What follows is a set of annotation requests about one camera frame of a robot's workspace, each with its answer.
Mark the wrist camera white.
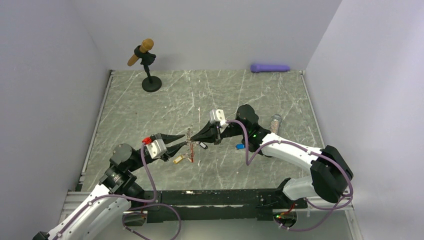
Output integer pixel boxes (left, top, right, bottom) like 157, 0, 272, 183
209, 109, 227, 127
142, 135, 167, 159

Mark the red handled metal keyring holder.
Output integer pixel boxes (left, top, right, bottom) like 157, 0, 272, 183
185, 125, 195, 163

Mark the black microphone stand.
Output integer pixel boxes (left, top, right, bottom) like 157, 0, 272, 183
142, 65, 162, 93

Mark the purple cylinder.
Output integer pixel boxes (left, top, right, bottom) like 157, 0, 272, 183
250, 63, 291, 73

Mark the brown microphone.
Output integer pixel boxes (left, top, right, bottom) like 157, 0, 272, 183
127, 38, 156, 67

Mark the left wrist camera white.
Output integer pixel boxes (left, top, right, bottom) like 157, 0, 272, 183
142, 135, 167, 159

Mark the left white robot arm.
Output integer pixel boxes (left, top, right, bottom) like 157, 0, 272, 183
34, 133, 186, 240

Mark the yellow tagged key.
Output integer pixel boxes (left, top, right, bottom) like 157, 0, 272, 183
173, 154, 186, 164

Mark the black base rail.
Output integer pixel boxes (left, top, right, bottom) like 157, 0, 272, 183
131, 188, 307, 223

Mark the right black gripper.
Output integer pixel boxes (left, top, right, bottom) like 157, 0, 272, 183
190, 119, 248, 145

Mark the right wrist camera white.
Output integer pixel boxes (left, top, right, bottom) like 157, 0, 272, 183
209, 109, 227, 127

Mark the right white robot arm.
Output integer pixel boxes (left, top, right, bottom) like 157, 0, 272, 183
190, 104, 354, 208

